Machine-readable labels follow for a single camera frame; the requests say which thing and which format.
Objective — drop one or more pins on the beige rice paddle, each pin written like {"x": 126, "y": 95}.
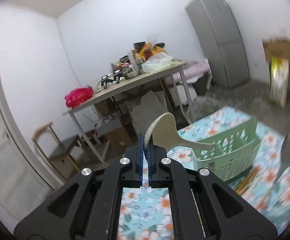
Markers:
{"x": 163, "y": 133}

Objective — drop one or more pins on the pink floral roll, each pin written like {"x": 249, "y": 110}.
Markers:
{"x": 193, "y": 70}

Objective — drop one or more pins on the red plastic bag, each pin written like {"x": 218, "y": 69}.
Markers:
{"x": 78, "y": 96}

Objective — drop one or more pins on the yellow bag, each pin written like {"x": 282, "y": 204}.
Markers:
{"x": 149, "y": 50}

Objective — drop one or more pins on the grey pillow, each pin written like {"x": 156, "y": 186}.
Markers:
{"x": 151, "y": 106}

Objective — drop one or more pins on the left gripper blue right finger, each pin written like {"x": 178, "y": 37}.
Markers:
{"x": 202, "y": 205}

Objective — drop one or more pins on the green plastic utensil holder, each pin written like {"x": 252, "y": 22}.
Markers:
{"x": 233, "y": 153}

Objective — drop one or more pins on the wooden chair black seat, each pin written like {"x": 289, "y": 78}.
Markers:
{"x": 62, "y": 152}

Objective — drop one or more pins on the floral blue tablecloth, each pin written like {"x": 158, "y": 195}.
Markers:
{"x": 145, "y": 212}

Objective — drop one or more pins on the metal spoon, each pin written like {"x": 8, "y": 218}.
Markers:
{"x": 285, "y": 157}

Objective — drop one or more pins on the white door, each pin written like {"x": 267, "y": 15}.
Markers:
{"x": 21, "y": 157}

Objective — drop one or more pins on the grey work table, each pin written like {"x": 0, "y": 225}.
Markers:
{"x": 126, "y": 85}

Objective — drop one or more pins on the cardboard box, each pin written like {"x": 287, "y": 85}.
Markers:
{"x": 276, "y": 48}

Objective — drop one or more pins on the rice bag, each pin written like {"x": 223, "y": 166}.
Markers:
{"x": 279, "y": 81}

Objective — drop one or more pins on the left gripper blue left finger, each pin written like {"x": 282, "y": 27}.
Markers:
{"x": 88, "y": 205}

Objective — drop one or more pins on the silver refrigerator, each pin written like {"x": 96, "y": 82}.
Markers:
{"x": 220, "y": 40}

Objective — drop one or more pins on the wooden chopstick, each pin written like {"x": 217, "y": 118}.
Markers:
{"x": 243, "y": 186}

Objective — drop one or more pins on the clear plastic bag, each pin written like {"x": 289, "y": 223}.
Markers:
{"x": 157, "y": 62}

